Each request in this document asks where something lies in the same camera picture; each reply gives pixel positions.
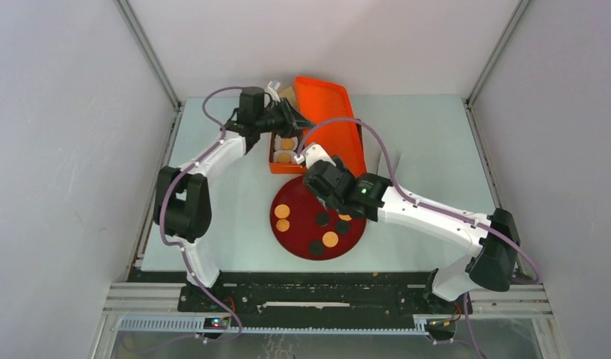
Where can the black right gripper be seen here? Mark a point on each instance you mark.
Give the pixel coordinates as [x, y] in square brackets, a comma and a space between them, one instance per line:
[323, 180]

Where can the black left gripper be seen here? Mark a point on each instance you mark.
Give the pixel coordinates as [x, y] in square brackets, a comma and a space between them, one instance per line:
[294, 122]

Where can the orange cookie box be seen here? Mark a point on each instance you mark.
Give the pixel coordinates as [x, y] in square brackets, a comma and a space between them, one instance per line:
[282, 168]

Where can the orange box lid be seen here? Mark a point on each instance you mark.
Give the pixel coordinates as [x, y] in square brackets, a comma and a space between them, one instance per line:
[319, 101]

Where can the dark red round plate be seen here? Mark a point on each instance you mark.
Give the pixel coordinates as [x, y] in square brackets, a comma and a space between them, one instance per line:
[303, 228]

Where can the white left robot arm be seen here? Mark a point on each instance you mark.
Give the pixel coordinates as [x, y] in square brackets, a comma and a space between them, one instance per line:
[183, 209]

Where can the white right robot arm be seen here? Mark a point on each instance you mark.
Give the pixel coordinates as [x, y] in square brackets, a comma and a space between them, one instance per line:
[489, 242]

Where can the white paper cupcake liner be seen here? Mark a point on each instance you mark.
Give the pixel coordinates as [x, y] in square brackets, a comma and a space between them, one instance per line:
[292, 153]
[277, 143]

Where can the beige cloth bag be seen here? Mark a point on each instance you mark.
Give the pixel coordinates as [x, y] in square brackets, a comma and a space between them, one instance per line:
[289, 94]

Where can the dark chocolate round cookie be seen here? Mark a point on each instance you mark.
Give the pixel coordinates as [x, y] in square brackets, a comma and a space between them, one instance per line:
[342, 227]
[323, 219]
[316, 248]

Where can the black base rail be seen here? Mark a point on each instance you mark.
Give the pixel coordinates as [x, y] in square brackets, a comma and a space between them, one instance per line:
[320, 301]

